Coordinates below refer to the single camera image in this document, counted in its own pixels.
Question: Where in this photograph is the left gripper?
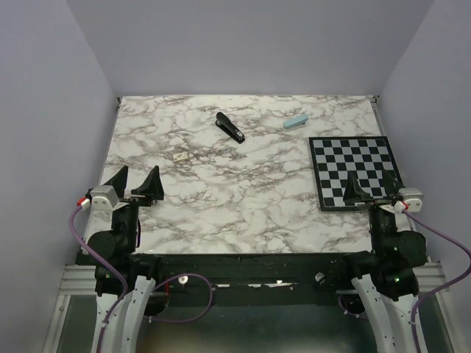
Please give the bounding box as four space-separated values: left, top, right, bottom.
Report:
102 164 164 253

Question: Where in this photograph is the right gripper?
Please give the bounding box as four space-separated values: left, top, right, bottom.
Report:
343 168 407 254

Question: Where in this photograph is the small cardboard staple box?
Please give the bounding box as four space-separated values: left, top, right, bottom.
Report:
173 151 188 163

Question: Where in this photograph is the light blue stapler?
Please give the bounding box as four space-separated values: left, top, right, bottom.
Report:
283 114 308 130

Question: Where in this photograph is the black stapler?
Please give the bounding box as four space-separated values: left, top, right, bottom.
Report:
215 112 245 144

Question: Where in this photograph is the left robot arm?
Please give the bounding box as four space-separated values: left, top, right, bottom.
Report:
79 166 164 352

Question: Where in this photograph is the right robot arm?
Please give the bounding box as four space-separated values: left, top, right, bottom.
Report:
338 171 428 352

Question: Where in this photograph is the black and white chessboard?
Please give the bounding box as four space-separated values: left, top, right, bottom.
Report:
308 136 402 212

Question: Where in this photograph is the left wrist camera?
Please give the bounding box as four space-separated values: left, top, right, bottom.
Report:
77 185 118 211

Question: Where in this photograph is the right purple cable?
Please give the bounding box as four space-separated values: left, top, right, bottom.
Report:
337 209 471 353

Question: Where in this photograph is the aluminium frame rail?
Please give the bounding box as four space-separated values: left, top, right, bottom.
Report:
42 265 96 352

